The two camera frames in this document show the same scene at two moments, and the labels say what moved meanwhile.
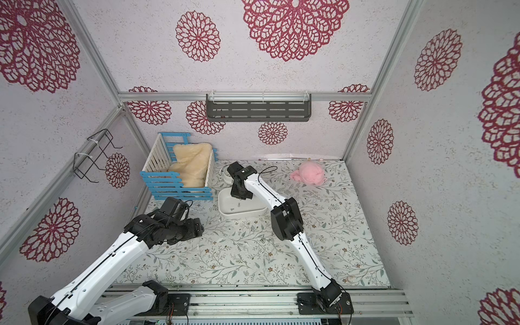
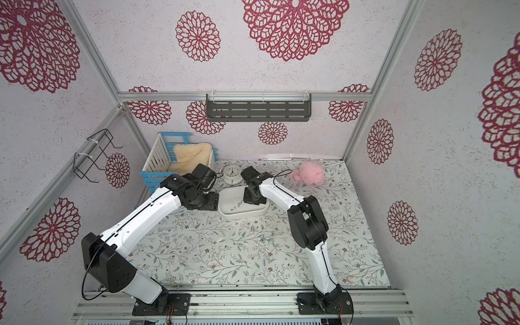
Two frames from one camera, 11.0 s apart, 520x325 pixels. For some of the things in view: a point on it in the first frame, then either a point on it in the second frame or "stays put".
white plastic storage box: [233, 207] stays put
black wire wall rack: [89, 152] stays put
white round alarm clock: [226, 177] stays put
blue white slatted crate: [165, 185] stays put
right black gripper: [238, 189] → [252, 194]
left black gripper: [193, 225] → [212, 203]
